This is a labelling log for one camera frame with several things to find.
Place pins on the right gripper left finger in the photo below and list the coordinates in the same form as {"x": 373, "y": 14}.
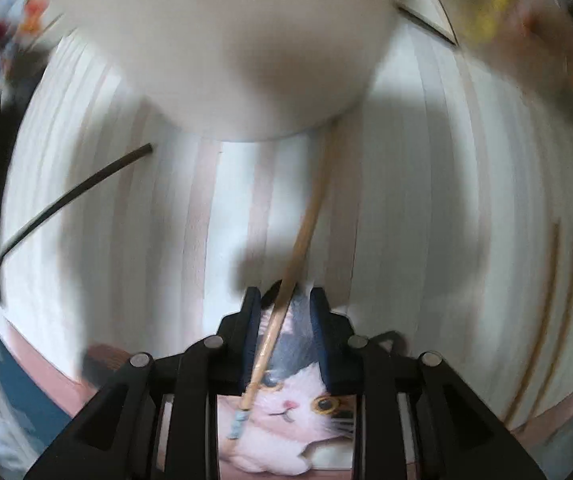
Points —
{"x": 157, "y": 418}

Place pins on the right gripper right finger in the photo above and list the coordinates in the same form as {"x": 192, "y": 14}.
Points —
{"x": 453, "y": 432}

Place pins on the wooden chopstick blue tip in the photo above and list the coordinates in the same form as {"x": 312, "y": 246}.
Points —
{"x": 290, "y": 278}

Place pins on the long bamboo chopstick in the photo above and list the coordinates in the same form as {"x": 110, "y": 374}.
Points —
{"x": 541, "y": 309}
{"x": 555, "y": 320}

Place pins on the striped cat tablecloth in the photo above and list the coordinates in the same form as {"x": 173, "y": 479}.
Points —
{"x": 437, "y": 225}

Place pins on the beige ribbed utensil canister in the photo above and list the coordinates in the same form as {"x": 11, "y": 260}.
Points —
{"x": 242, "y": 70}

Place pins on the yellow label bottle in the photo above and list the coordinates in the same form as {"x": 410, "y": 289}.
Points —
{"x": 496, "y": 0}

